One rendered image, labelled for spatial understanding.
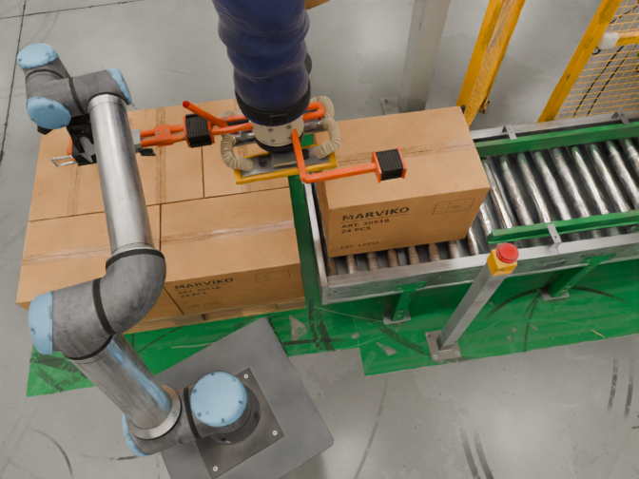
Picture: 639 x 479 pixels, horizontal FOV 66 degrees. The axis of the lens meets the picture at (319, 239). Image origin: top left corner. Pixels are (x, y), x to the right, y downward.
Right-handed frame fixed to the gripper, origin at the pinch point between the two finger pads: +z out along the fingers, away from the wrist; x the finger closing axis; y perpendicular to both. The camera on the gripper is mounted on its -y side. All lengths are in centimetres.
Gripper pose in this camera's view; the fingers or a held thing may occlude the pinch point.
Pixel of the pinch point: (88, 147)
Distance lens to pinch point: 172.4
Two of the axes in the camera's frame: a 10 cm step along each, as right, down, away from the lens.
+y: 9.8, -1.7, 0.7
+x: -1.8, -8.7, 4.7
